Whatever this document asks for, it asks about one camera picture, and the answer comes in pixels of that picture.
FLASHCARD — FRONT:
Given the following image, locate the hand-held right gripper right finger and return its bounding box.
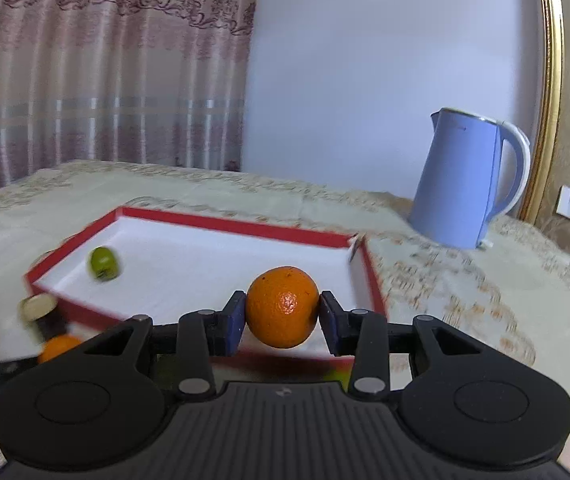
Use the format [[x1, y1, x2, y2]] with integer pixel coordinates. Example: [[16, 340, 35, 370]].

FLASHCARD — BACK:
[[319, 290, 496, 402]]

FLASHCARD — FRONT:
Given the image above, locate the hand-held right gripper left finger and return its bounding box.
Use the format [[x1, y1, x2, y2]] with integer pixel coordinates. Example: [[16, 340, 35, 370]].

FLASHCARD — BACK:
[[82, 290, 250, 402]]

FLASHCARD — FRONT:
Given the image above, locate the orange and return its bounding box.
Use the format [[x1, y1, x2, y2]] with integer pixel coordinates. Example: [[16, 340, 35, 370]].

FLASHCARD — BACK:
[[38, 334, 85, 365], [245, 266, 321, 350]]

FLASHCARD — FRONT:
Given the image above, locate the dark eggplant piece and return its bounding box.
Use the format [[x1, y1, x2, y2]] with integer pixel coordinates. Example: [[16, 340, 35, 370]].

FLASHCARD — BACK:
[[18, 292, 68, 343]]

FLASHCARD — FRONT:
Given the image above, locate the red shallow box tray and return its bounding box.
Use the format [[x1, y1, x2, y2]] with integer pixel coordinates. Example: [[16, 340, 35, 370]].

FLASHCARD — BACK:
[[25, 205, 390, 376]]

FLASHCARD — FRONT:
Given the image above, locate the green round fruit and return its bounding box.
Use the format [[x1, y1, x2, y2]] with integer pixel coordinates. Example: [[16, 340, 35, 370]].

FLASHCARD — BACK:
[[88, 246, 122, 282]]

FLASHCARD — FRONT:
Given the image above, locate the light blue electric kettle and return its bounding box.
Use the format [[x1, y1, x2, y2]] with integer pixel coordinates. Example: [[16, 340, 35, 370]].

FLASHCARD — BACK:
[[407, 107, 532, 251]]

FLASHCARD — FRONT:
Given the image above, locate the pink patterned curtain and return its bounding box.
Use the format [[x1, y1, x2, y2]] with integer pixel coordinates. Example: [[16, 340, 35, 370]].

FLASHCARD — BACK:
[[0, 0, 261, 203]]

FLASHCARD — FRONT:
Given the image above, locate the gold wall frame trim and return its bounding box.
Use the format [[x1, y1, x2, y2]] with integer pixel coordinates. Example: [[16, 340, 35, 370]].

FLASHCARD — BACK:
[[520, 0, 566, 223]]

